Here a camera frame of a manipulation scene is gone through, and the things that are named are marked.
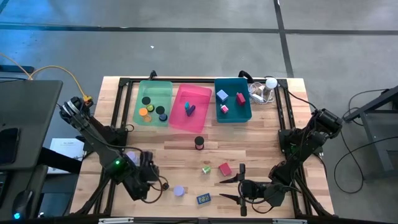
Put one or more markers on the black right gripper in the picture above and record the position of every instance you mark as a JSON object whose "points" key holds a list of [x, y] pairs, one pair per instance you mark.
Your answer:
{"points": [[261, 194]]}

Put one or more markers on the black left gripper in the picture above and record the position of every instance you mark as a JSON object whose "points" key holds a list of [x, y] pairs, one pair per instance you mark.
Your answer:
{"points": [[149, 175]]}

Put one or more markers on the red charger box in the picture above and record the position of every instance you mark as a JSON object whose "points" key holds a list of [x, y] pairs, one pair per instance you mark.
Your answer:
{"points": [[240, 99], [225, 169]]}

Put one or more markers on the blue rectangular tile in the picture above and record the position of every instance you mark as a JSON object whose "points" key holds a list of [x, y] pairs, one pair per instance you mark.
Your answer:
{"points": [[203, 198]]}

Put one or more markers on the yellow capped hourglass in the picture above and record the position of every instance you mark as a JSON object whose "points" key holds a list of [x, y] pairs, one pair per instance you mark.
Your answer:
{"points": [[143, 111]]}

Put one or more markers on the black hourglass blue sand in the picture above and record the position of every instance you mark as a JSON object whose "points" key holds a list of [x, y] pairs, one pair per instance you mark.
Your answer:
{"points": [[160, 109]]}

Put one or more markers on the teal rectangular block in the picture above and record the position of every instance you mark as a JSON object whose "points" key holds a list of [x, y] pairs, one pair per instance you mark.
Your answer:
{"points": [[186, 105]]}

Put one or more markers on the blue peg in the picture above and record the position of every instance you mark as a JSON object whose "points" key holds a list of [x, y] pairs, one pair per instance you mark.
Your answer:
{"points": [[191, 109]]}

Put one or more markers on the pink and white plug adapter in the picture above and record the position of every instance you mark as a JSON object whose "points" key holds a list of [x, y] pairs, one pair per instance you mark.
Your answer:
{"points": [[224, 109]]}

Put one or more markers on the light blue cube adapter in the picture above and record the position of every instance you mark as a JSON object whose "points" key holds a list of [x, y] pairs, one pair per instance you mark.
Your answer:
{"points": [[221, 95]]}

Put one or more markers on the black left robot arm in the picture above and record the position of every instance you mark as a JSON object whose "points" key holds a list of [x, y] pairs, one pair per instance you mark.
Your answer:
{"points": [[93, 137]]}

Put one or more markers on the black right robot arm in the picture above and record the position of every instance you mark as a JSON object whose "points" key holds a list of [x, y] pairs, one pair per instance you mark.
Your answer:
{"points": [[311, 137]]}

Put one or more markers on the white and green plug adapter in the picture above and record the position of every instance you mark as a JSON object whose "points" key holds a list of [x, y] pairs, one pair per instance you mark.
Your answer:
{"points": [[206, 169]]}

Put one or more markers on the black hourglass red sand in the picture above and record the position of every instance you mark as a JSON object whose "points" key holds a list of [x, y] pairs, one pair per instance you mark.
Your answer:
{"points": [[199, 139]]}

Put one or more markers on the pink translucent plastic bin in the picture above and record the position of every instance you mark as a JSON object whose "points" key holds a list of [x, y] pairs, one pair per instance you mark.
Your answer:
{"points": [[196, 119]]}

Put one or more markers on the green translucent plastic bin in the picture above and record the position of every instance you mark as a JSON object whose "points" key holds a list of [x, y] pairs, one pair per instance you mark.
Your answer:
{"points": [[155, 90]]}

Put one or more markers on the teal plastic bin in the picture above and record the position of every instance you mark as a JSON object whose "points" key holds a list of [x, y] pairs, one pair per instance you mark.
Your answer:
{"points": [[236, 115]]}

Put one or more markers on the white paper booklet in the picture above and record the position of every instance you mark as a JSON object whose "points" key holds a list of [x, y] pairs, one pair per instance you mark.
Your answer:
{"points": [[66, 146]]}

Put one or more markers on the black bar beside desk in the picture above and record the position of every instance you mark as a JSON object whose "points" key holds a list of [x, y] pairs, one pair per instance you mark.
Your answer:
{"points": [[59, 160]]}

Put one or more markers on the white power adapter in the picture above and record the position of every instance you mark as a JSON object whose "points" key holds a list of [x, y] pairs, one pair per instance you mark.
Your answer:
{"points": [[257, 97]]}

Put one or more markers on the brass lamp socket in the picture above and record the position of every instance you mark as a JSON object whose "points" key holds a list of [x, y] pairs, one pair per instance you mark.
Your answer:
{"points": [[266, 91]]}

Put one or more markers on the white light bulb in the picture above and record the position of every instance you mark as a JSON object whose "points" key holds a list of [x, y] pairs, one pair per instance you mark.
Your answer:
{"points": [[271, 83]]}

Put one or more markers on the dark grey lower desk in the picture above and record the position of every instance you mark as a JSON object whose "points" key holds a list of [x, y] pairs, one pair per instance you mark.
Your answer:
{"points": [[37, 186]]}

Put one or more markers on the dark grey desk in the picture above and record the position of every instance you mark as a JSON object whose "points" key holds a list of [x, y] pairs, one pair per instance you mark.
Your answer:
{"points": [[37, 186], [31, 118]]}

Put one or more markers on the black computer mouse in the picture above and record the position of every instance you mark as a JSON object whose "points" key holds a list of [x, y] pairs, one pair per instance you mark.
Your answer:
{"points": [[22, 202]]}

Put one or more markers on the black smartphone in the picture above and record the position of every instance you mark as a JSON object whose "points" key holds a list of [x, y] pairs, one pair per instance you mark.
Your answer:
{"points": [[7, 146]]}

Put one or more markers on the black metal cart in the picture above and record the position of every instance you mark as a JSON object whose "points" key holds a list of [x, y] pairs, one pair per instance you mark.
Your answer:
{"points": [[379, 146]]}

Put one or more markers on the silver aluminium bracket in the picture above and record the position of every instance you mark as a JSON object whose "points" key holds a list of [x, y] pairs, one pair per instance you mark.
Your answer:
{"points": [[116, 221], [289, 221]]}

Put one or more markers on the black aluminium table frame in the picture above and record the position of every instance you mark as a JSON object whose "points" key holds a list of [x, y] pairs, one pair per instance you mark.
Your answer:
{"points": [[124, 81]]}

